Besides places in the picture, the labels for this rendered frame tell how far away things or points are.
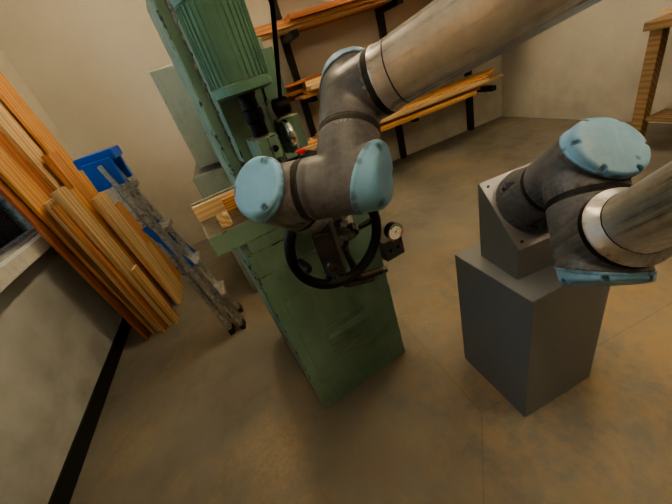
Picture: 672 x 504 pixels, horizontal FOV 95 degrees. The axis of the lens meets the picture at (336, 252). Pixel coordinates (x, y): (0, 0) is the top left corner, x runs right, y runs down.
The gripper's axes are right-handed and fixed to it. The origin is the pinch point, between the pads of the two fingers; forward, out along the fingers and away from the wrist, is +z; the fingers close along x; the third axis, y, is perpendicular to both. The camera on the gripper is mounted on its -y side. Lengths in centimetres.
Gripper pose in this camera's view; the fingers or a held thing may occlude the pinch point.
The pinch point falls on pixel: (351, 237)
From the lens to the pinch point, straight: 75.6
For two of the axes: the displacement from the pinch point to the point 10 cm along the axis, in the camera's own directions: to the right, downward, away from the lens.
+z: 4.0, 1.0, 9.1
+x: -9.0, 2.2, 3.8
